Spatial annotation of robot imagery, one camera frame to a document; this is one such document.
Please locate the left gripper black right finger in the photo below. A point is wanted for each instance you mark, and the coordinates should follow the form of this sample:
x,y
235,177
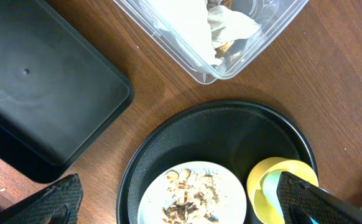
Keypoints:
x,y
302,202

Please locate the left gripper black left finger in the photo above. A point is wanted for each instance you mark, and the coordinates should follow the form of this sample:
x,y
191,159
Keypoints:
x,y
57,203

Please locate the light blue cup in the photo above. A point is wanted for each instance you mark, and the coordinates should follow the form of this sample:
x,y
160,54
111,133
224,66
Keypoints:
x,y
268,207

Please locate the white napkin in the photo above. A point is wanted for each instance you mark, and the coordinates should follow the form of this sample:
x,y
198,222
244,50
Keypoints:
x,y
188,18

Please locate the clear plastic waste bin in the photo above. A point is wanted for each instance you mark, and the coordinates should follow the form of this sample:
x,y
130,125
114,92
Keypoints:
x,y
272,16

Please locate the waste in clear bin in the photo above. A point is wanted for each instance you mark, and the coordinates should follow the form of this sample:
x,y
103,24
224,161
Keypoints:
x,y
228,26

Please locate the yellow bowl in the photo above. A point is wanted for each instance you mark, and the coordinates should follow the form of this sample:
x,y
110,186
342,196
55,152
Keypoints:
x,y
268,165

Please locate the round black tray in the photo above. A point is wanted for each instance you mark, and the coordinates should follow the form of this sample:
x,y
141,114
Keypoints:
x,y
235,134

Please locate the grey plate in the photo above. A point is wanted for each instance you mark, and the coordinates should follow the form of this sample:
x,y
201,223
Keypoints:
x,y
232,208

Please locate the food scraps on plate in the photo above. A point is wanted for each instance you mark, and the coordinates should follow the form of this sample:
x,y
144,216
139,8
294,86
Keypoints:
x,y
194,195

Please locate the black rectangular bin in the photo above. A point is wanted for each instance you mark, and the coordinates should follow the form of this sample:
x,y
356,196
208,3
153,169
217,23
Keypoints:
x,y
57,92

